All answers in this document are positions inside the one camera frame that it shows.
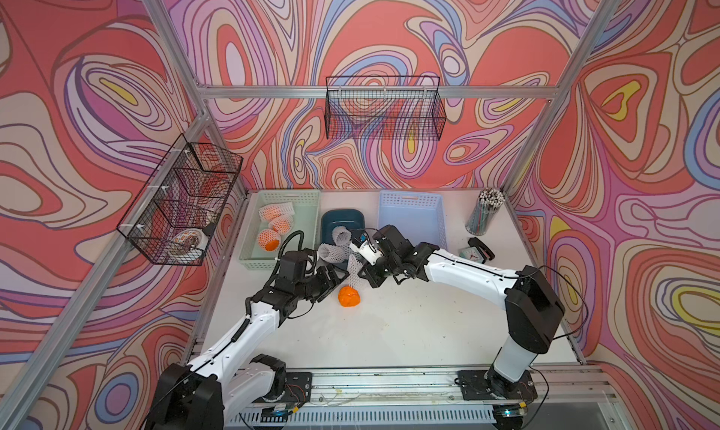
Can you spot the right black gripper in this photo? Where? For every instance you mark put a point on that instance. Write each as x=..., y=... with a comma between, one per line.
x=368, y=273

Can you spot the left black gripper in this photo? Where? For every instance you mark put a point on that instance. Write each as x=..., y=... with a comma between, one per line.
x=327, y=285

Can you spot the white foam net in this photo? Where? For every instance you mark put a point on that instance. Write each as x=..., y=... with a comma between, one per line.
x=354, y=269
x=332, y=254
x=341, y=236

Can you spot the netted orange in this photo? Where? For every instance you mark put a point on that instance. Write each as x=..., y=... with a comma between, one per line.
x=349, y=297
x=283, y=224
x=268, y=240
x=270, y=212

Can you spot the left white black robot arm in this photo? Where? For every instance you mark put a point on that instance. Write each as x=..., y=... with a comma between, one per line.
x=215, y=386

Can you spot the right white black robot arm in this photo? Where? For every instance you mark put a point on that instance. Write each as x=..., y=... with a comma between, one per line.
x=533, y=309

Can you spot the light blue plastic basket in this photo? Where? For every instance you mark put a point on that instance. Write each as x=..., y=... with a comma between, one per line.
x=419, y=217

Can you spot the dark teal plastic tub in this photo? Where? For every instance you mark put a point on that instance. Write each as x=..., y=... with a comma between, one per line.
x=351, y=219

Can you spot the small teal alarm clock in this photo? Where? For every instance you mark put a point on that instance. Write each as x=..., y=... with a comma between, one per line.
x=472, y=254

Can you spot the green plastic basket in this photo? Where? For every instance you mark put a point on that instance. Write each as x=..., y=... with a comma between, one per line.
x=306, y=219

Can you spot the cup of pencils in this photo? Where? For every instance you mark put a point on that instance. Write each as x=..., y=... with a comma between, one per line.
x=488, y=203

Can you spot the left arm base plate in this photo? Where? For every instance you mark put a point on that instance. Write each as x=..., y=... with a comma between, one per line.
x=296, y=390

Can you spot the item in left wire basket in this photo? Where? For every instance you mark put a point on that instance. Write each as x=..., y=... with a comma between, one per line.
x=187, y=245

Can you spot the black wire basket left wall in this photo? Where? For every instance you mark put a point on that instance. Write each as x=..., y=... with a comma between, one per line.
x=187, y=190

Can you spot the black wire basket wall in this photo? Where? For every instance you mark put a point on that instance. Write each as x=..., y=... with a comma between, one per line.
x=385, y=107
x=187, y=190

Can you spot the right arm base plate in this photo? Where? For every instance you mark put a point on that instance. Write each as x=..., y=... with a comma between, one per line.
x=485, y=385

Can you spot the black wire basket back wall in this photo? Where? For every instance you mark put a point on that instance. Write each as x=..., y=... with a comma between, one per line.
x=385, y=107

